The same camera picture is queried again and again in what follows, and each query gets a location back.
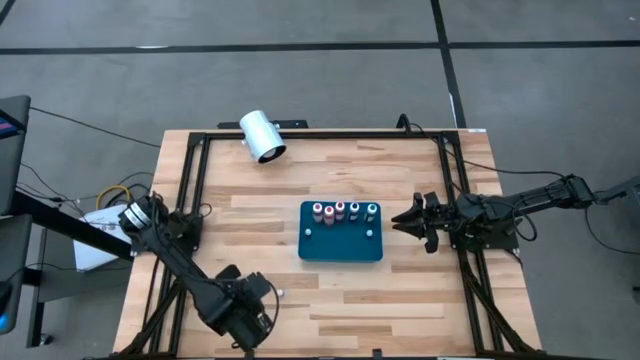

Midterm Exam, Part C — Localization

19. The flat black bar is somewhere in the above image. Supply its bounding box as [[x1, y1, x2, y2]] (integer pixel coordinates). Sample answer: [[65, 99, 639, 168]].
[[217, 119, 310, 130]]

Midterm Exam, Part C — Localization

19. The thin black floor cable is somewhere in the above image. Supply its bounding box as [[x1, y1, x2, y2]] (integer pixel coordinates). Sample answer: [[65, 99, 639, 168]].
[[29, 106, 162, 149]]

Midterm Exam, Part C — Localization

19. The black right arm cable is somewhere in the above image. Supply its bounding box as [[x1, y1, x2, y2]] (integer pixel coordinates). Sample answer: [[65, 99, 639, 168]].
[[396, 113, 571, 179]]

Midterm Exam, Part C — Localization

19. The black metal table frame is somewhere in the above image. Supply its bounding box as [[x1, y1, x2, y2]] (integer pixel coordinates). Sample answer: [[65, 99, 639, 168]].
[[113, 129, 541, 360]]

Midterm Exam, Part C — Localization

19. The grey stand leg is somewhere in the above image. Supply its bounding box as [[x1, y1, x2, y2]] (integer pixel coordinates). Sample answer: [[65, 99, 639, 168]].
[[597, 174, 640, 206]]

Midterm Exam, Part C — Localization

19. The dark grey panel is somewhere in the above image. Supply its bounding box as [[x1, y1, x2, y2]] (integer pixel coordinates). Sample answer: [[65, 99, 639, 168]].
[[0, 214, 34, 336], [0, 94, 32, 216]]

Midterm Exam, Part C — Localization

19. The blue plastic tray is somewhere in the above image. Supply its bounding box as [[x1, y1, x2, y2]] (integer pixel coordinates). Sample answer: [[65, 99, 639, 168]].
[[297, 200, 385, 264]]

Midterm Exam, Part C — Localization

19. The white cylindrical lamp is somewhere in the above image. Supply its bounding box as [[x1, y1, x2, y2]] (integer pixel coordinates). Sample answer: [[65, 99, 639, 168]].
[[238, 109, 288, 164]]

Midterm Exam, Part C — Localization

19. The white paper box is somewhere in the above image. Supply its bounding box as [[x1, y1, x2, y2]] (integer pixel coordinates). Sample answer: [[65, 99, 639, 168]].
[[73, 203, 134, 273]]

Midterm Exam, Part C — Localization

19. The black metal stand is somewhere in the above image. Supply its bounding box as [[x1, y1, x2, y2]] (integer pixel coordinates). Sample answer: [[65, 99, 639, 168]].
[[9, 189, 134, 349]]

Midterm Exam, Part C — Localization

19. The yellow cable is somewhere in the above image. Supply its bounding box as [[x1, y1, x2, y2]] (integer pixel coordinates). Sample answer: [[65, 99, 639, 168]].
[[95, 184, 132, 210]]

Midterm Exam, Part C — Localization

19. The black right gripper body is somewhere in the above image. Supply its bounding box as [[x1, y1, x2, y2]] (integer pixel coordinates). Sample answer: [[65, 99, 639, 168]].
[[424, 197, 469, 236]]

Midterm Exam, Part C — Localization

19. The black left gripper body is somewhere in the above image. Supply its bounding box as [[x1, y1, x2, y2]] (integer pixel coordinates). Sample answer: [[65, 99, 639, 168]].
[[243, 272, 275, 321]]

